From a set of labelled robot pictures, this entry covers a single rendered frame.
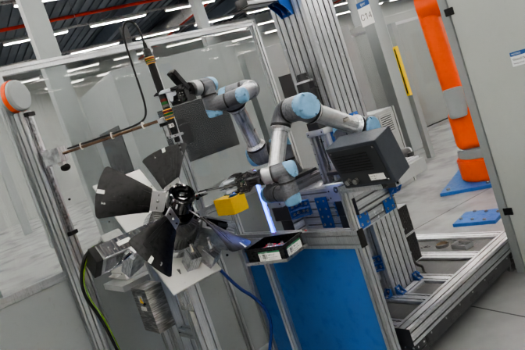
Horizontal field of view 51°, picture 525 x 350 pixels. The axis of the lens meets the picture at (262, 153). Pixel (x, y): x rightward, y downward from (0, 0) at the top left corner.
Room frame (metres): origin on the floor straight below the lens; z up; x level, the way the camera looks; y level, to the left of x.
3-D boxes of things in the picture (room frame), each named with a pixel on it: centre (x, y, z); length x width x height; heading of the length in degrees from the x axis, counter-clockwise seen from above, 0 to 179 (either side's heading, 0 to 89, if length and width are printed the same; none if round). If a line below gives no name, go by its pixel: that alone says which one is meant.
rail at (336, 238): (2.61, 0.00, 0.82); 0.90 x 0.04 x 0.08; 39
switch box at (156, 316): (2.59, 0.73, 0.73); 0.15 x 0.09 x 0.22; 39
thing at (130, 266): (2.30, 0.65, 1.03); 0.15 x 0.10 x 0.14; 39
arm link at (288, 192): (2.40, -0.05, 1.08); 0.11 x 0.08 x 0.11; 37
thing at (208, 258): (2.45, 0.37, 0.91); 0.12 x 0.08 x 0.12; 39
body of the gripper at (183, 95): (2.56, 0.26, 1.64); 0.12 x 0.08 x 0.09; 139
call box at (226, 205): (2.92, 0.24, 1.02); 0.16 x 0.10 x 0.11; 39
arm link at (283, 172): (2.38, -0.06, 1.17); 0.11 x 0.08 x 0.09; 76
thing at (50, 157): (2.64, 0.94, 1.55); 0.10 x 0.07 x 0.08; 74
